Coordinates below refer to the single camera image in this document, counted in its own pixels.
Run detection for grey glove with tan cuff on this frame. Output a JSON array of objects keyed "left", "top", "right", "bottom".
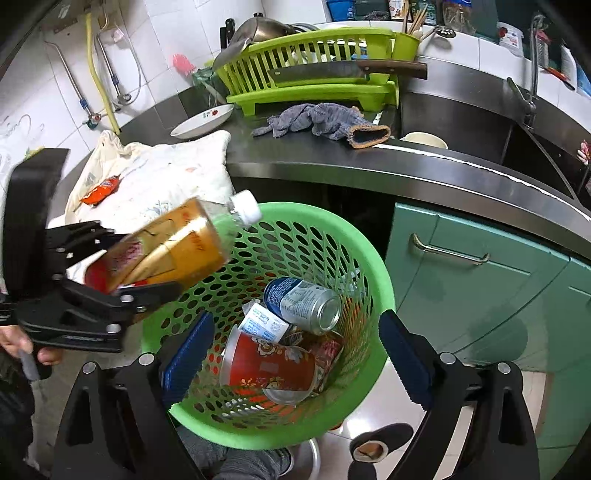
[{"left": 310, "top": 103, "right": 392, "bottom": 149}]

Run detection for white cup with red print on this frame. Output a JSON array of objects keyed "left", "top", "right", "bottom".
[{"left": 498, "top": 21, "right": 525, "bottom": 58}]

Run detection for red drink can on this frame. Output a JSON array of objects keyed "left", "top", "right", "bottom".
[{"left": 314, "top": 330, "right": 345, "bottom": 393}]

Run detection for white plate with red print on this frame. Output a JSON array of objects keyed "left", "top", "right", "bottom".
[{"left": 170, "top": 104, "right": 235, "bottom": 140}]

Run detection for white quilted blanket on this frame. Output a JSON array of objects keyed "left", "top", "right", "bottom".
[{"left": 65, "top": 129, "right": 236, "bottom": 232}]

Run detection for white and blue carton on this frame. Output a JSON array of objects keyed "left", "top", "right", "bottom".
[{"left": 238, "top": 302, "right": 291, "bottom": 344}]

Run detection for person's left hand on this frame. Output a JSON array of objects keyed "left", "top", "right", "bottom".
[{"left": 0, "top": 325, "right": 63, "bottom": 365}]

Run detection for red handled tool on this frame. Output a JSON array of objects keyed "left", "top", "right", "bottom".
[{"left": 545, "top": 65, "right": 575, "bottom": 90}]

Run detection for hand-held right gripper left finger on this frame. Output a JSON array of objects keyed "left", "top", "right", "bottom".
[{"left": 51, "top": 311, "right": 215, "bottom": 480}]

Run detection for green plastic dish rack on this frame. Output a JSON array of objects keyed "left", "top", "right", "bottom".
[{"left": 213, "top": 28, "right": 400, "bottom": 116}]

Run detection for steel water pipe valve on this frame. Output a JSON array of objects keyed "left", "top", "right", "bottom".
[{"left": 45, "top": 41, "right": 103, "bottom": 130}]

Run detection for steel faucet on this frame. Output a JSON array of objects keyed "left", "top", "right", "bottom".
[{"left": 507, "top": 14, "right": 548, "bottom": 130}]

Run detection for steel sink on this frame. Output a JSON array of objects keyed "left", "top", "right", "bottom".
[{"left": 399, "top": 85, "right": 591, "bottom": 199}]

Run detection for green kitchen cabinet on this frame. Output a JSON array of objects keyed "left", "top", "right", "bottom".
[{"left": 383, "top": 200, "right": 591, "bottom": 480}]

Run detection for amber tea bottle white cap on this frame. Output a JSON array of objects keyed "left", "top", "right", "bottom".
[{"left": 102, "top": 189, "right": 262, "bottom": 296}]

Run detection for person's grey trouser leg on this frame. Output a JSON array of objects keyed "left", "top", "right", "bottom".
[{"left": 178, "top": 427, "right": 294, "bottom": 480}]

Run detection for white bowls in rack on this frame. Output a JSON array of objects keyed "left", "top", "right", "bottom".
[{"left": 284, "top": 48, "right": 333, "bottom": 65}]

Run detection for light grey knit glove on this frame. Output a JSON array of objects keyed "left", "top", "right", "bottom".
[{"left": 252, "top": 102, "right": 324, "bottom": 139}]

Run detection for steel flexible hose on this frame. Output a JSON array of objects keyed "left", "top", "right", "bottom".
[{"left": 95, "top": 14, "right": 142, "bottom": 106}]

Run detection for clear plastic bag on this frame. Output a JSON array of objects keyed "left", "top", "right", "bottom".
[{"left": 442, "top": 0, "right": 476, "bottom": 33}]

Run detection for green plastic bag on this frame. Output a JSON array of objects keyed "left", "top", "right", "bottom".
[{"left": 191, "top": 68, "right": 222, "bottom": 104}]

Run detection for dark slipper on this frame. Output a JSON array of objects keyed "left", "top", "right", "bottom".
[{"left": 348, "top": 422, "right": 414, "bottom": 462}]

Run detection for steel slotted ladle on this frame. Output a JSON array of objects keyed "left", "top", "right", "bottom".
[{"left": 418, "top": 25, "right": 457, "bottom": 44}]

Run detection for green plastic mesh basket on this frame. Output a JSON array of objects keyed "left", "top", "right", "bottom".
[{"left": 141, "top": 202, "right": 397, "bottom": 449}]

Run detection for blue and silver drink can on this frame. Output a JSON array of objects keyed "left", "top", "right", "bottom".
[{"left": 264, "top": 277, "right": 342, "bottom": 335}]

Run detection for steel wok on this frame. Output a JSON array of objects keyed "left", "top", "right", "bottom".
[{"left": 229, "top": 17, "right": 296, "bottom": 47}]

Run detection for white bowl in sink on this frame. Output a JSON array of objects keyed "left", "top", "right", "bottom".
[{"left": 400, "top": 132, "right": 448, "bottom": 149}]

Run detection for green chopstick holder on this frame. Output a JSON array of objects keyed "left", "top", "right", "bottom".
[{"left": 392, "top": 32, "right": 422, "bottom": 62}]

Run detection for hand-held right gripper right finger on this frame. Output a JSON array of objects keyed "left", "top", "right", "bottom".
[{"left": 379, "top": 310, "right": 541, "bottom": 480}]

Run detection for steel basin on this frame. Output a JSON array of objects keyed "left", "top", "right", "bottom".
[{"left": 286, "top": 438, "right": 321, "bottom": 480}]

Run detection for orange snack wrapper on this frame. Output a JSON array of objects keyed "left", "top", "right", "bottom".
[{"left": 79, "top": 175, "right": 122, "bottom": 206}]

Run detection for yellow hose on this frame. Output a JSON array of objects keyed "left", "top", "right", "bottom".
[{"left": 85, "top": 11, "right": 122, "bottom": 136}]

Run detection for blue plastic container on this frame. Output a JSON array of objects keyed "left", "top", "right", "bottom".
[{"left": 326, "top": 0, "right": 356, "bottom": 24}]

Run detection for bundle of wooden chopsticks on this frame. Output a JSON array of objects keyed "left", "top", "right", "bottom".
[{"left": 405, "top": 2, "right": 430, "bottom": 35}]

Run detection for cream cloth bag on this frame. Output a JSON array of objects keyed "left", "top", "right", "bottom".
[{"left": 65, "top": 130, "right": 144, "bottom": 222}]

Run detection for pink brush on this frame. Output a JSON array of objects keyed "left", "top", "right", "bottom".
[{"left": 172, "top": 53, "right": 199, "bottom": 77}]

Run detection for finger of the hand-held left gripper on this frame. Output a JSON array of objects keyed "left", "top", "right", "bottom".
[
  {"left": 16, "top": 277, "right": 184, "bottom": 354},
  {"left": 46, "top": 220, "right": 125, "bottom": 271}
]

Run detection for cleaver with wooden handle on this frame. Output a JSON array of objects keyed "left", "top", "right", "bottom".
[{"left": 268, "top": 60, "right": 428, "bottom": 89}]

